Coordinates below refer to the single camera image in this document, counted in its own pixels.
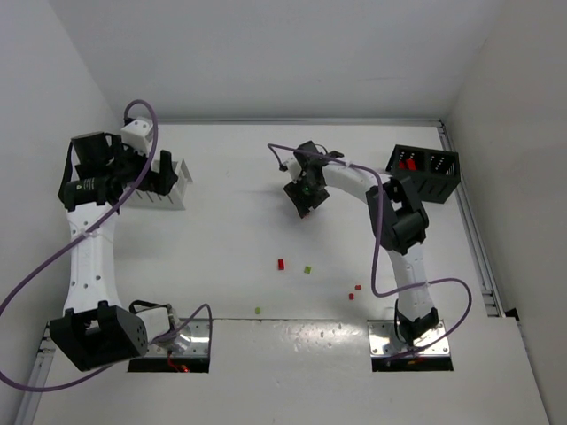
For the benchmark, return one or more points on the metal base plate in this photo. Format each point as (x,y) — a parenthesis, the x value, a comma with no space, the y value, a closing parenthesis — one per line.
(191,342)
(383,342)

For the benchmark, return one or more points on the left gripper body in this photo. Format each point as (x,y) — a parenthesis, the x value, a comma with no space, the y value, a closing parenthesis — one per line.
(148,175)

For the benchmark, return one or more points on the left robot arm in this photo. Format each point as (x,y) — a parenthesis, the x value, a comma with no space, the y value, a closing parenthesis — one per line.
(96,330)

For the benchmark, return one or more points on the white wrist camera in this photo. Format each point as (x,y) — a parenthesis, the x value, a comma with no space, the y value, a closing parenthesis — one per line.
(138,135)
(292,167)

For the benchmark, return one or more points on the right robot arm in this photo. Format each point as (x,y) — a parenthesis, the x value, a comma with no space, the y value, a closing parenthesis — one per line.
(398,221)

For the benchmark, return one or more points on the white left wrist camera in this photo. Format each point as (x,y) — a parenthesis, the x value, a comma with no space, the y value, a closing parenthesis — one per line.
(138,135)

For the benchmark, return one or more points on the white two-compartment container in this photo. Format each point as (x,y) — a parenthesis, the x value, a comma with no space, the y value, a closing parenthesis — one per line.
(173,201)

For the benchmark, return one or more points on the red long lego brick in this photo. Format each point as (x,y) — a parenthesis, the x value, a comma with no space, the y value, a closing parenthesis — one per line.
(408,164)

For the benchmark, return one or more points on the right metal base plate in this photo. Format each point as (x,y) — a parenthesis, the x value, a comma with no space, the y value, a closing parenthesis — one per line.
(383,342)

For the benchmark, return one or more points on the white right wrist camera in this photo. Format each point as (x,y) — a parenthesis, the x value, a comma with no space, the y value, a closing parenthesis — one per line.
(292,167)

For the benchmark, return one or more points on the black container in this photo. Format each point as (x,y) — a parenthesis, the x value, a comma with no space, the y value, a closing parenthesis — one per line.
(438,173)

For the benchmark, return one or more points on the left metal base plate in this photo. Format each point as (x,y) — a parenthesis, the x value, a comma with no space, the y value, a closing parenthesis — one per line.
(191,342)

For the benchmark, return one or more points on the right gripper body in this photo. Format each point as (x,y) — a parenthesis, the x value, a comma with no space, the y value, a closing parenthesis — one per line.
(306,197)

